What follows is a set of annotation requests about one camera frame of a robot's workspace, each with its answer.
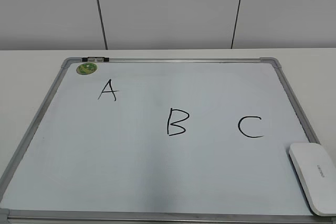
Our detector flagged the green round magnet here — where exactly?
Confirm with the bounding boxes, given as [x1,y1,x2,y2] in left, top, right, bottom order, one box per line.
[76,63,98,75]

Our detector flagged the white rectangular board eraser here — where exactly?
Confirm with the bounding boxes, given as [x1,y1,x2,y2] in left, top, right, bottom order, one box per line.
[289,143,335,217]

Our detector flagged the white board with grey frame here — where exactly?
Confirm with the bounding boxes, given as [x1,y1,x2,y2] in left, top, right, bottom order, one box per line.
[1,58,335,223]

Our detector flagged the black and silver board clip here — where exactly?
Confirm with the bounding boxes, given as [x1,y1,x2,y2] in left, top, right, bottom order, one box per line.
[81,57,110,62]

